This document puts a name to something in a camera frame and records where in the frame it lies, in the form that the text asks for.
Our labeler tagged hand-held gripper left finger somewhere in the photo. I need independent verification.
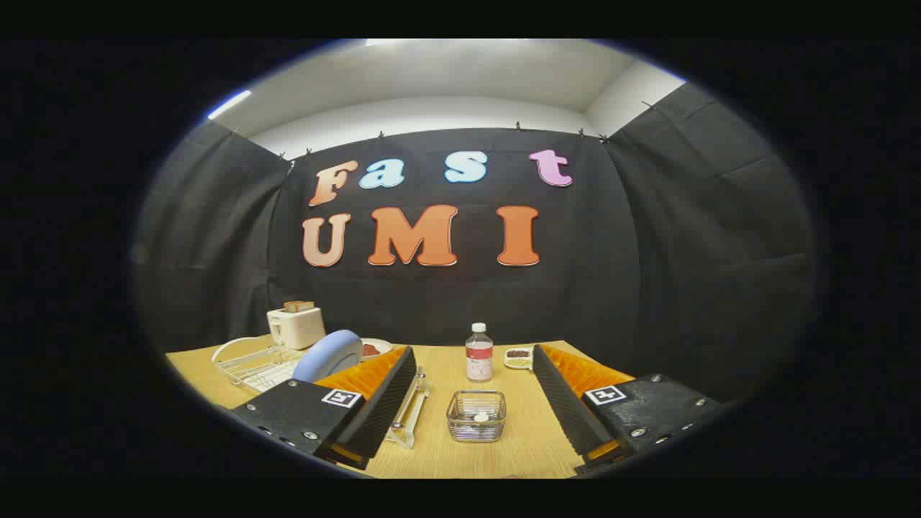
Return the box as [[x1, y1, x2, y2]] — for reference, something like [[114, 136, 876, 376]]
[[229, 345, 418, 471]]

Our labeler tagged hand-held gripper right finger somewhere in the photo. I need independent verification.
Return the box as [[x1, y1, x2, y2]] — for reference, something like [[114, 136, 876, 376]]
[[531, 344, 729, 477]]

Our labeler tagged blue plate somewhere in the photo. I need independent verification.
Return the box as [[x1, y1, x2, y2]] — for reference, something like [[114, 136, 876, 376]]
[[291, 330, 364, 383]]

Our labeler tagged white wire dish rack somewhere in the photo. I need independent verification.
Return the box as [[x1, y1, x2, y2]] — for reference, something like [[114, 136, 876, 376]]
[[212, 337, 430, 448]]

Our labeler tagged plastic bottle with red label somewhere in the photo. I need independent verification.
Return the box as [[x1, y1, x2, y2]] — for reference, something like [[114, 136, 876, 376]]
[[465, 322, 494, 382]]

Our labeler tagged black backdrop cloth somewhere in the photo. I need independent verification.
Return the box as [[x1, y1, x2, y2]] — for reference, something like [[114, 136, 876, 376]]
[[133, 83, 817, 404]]

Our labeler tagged white toaster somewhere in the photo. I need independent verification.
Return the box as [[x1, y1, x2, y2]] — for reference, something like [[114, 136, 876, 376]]
[[266, 307, 327, 350]]

